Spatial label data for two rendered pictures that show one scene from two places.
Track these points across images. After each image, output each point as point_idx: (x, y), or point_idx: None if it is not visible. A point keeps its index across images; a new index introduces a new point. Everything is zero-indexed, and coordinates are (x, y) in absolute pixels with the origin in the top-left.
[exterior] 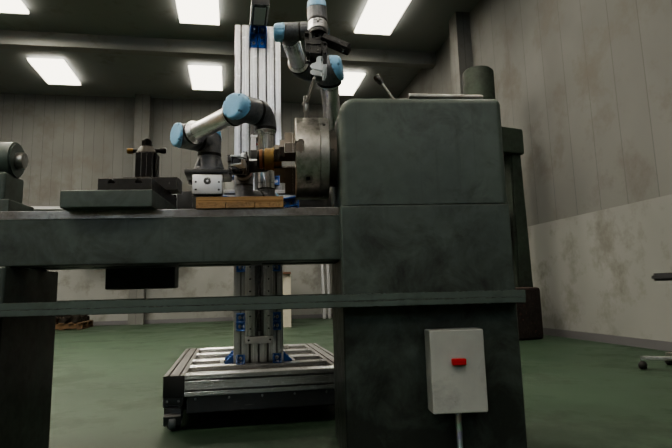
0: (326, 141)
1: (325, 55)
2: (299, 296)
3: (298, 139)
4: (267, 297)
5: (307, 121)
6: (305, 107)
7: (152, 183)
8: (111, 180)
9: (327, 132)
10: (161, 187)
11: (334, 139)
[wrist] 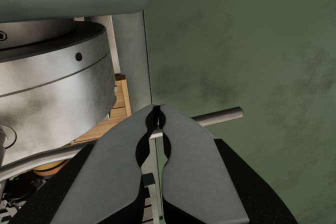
0: (105, 38)
1: (268, 195)
2: (146, 34)
3: (115, 97)
4: (148, 57)
5: (74, 108)
6: (2, 160)
7: (147, 193)
8: (148, 220)
9: (96, 41)
10: None
11: (57, 20)
